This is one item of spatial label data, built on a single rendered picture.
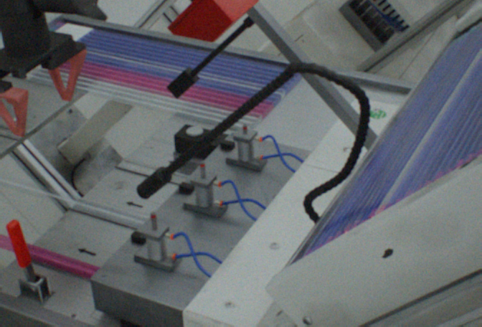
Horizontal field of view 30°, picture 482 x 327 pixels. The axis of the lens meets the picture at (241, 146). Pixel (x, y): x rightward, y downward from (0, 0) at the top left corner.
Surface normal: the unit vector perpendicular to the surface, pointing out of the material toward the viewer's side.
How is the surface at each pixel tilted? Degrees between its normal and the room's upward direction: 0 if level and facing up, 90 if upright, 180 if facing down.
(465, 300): 90
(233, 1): 0
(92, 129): 90
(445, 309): 90
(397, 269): 90
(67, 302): 44
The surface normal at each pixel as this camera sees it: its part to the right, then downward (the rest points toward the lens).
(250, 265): -0.04, -0.84
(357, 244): -0.46, 0.50
